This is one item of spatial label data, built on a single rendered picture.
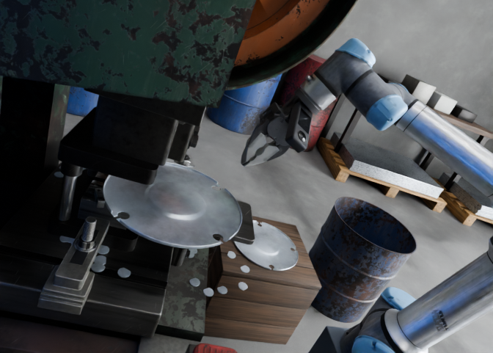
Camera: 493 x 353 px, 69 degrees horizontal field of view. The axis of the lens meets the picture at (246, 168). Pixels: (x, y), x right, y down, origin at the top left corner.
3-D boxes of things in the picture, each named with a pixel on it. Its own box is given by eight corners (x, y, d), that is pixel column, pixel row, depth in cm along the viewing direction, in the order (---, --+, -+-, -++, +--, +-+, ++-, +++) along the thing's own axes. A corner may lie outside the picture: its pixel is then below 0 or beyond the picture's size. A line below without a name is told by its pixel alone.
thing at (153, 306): (180, 197, 101) (186, 180, 98) (152, 339, 61) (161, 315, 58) (70, 167, 94) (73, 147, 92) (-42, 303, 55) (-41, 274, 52)
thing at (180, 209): (182, 156, 93) (183, 154, 92) (265, 222, 80) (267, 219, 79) (72, 175, 70) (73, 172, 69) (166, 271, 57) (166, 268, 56)
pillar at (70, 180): (72, 215, 67) (84, 150, 61) (67, 222, 65) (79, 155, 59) (59, 212, 66) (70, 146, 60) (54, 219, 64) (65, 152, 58)
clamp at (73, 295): (111, 242, 68) (122, 199, 64) (79, 315, 53) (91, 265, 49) (78, 235, 67) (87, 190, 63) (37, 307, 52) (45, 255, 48)
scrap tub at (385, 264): (351, 272, 214) (393, 209, 194) (378, 333, 177) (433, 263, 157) (288, 256, 205) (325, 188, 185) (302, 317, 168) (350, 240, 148)
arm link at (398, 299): (406, 336, 99) (434, 302, 94) (397, 367, 88) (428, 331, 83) (368, 307, 104) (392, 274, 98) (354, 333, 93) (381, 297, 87)
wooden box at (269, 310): (268, 277, 184) (296, 224, 169) (286, 344, 151) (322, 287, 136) (193, 264, 172) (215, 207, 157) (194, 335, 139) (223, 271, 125)
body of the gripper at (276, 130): (276, 137, 88) (314, 103, 85) (283, 153, 81) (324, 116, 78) (255, 117, 85) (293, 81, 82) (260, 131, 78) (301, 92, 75)
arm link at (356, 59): (379, 57, 70) (351, 28, 72) (336, 97, 73) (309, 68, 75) (380, 68, 77) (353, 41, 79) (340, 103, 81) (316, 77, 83)
